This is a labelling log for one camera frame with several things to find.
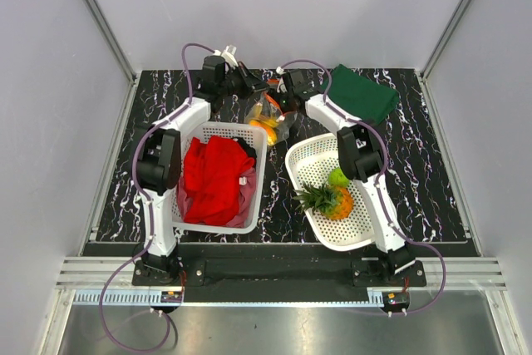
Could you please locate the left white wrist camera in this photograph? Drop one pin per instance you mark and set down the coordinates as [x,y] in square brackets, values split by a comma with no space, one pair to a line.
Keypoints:
[228,54]

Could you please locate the green folded cloth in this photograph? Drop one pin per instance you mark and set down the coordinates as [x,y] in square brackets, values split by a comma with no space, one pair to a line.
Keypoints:
[361,97]

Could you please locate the clear zip top bag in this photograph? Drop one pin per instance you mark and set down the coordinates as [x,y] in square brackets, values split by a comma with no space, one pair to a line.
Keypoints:
[285,119]

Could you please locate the orange fake mango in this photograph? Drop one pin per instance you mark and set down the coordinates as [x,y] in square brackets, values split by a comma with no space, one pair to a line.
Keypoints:
[271,134]

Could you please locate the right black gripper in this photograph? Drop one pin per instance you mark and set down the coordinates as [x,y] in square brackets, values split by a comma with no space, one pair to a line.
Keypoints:
[285,94]

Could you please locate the green fake lime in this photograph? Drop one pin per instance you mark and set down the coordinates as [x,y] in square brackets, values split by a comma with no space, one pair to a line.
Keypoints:
[337,178]

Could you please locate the black cloth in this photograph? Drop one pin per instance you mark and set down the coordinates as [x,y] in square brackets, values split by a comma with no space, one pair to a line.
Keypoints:
[248,149]

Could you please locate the pink cloth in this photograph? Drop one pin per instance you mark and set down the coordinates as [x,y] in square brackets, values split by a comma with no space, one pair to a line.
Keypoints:
[247,188]

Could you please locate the red cloth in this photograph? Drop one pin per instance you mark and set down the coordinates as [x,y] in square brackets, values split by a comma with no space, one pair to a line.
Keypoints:
[212,171]

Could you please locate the aluminium rail frame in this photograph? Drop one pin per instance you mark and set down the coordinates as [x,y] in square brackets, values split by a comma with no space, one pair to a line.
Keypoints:
[97,280]

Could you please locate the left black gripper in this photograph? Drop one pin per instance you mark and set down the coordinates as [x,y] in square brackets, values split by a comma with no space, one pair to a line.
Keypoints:
[250,83]

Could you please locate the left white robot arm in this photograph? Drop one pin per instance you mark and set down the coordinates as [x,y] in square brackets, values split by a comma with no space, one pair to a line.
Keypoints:
[156,167]

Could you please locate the fake pineapple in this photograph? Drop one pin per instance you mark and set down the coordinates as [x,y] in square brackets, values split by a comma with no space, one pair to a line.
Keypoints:
[331,202]

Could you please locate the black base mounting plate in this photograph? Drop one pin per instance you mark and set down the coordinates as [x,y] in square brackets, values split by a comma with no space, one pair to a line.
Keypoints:
[278,273]

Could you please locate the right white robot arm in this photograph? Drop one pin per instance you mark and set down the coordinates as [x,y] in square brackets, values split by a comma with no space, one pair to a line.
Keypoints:
[362,156]

